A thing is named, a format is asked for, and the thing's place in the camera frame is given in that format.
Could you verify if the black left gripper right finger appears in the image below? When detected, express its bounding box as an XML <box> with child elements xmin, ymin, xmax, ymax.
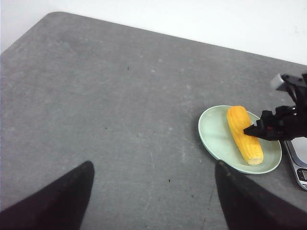
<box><xmin>215</xmin><ymin>160</ymin><xmax>307</xmax><ymax>230</ymax></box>

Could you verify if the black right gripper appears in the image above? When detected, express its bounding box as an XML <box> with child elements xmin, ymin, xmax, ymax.
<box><xmin>244</xmin><ymin>73</ymin><xmax>307</xmax><ymax>140</ymax></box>

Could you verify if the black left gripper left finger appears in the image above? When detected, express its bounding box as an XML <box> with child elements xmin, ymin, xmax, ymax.
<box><xmin>0</xmin><ymin>161</ymin><xmax>94</xmax><ymax>230</ymax></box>

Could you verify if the yellow corn cob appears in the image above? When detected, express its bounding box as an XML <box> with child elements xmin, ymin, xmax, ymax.
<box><xmin>226</xmin><ymin>106</ymin><xmax>264</xmax><ymax>165</ymax></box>

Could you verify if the silver digital kitchen scale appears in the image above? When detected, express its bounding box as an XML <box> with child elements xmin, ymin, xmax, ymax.
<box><xmin>283</xmin><ymin>137</ymin><xmax>307</xmax><ymax>191</ymax></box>

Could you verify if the green round plate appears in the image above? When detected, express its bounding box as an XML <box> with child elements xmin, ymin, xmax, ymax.
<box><xmin>198</xmin><ymin>105</ymin><xmax>282</xmax><ymax>174</ymax></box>

